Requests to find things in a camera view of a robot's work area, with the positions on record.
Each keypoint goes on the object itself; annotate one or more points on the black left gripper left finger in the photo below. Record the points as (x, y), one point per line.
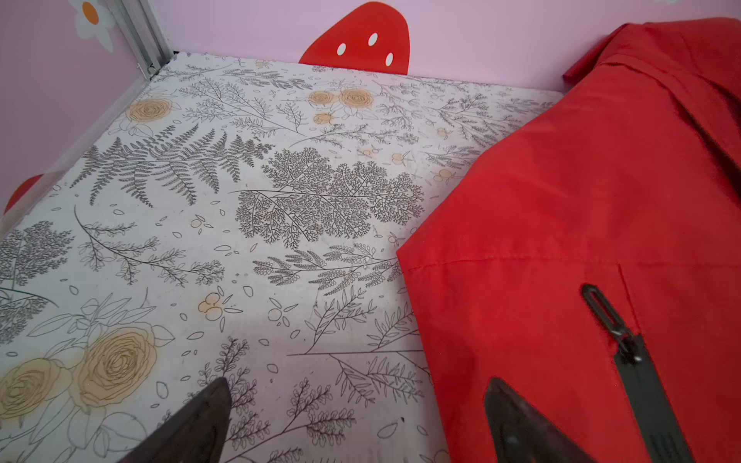
(196, 433)

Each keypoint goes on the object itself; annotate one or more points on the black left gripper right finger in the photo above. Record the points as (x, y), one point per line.
(521, 434)

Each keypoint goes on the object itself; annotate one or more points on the red zip jacket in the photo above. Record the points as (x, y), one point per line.
(591, 260)

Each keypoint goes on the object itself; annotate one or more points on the floral patterned table mat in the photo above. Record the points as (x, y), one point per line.
(241, 220)

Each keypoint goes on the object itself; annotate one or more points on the aluminium frame corner post left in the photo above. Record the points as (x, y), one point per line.
(140, 26)

